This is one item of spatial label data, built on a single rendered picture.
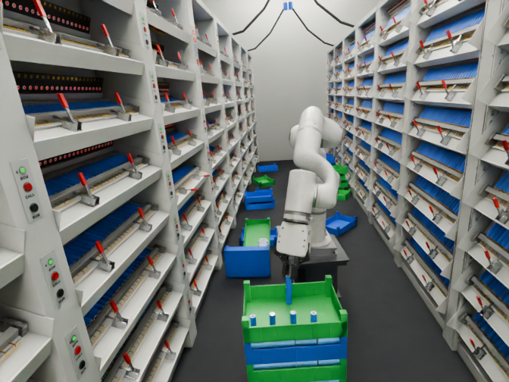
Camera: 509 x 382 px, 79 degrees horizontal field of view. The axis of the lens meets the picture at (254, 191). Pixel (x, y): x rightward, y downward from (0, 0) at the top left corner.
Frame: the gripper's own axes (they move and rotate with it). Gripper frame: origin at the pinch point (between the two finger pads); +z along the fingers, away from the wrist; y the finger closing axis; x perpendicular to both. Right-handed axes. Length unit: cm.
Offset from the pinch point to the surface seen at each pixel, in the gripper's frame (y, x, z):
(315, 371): -10.3, -5.1, 28.1
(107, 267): 42, 33, 5
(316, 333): -10.9, 0.6, 15.3
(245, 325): 6.6, 11.5, 15.7
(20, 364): 29, 58, 18
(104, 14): 70, 31, -78
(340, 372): -16.8, -9.0, 27.6
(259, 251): 57, -89, 7
